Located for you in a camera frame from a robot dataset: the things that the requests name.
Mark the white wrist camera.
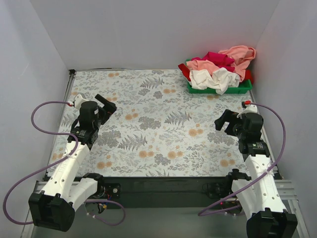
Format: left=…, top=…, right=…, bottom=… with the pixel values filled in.
left=67, top=93, right=88, bottom=110
left=237, top=100, right=258, bottom=119

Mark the salmon pink t shirt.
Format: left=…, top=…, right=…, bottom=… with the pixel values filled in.
left=186, top=46, right=257, bottom=82

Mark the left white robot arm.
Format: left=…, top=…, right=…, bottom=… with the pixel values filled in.
left=28, top=94, right=116, bottom=232

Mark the white t shirt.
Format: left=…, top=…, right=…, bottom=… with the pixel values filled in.
left=189, top=67, right=240, bottom=95

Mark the floral table mat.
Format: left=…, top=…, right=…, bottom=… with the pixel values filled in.
left=46, top=69, right=276, bottom=178

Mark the green plastic bin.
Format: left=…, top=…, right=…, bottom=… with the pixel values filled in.
left=185, top=60, right=252, bottom=94

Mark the red t shirt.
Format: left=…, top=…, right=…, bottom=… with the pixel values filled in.
left=178, top=63, right=254, bottom=84

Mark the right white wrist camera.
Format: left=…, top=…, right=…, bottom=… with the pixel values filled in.
left=237, top=100, right=258, bottom=119

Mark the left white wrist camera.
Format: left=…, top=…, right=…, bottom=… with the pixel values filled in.
left=67, top=93, right=88, bottom=110

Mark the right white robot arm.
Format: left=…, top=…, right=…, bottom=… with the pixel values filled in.
left=214, top=106, right=298, bottom=238

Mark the aluminium frame rail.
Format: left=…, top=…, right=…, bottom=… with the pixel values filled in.
left=20, top=178, right=310, bottom=238

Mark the magenta t shirt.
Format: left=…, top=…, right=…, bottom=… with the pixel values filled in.
left=187, top=52, right=235, bottom=74

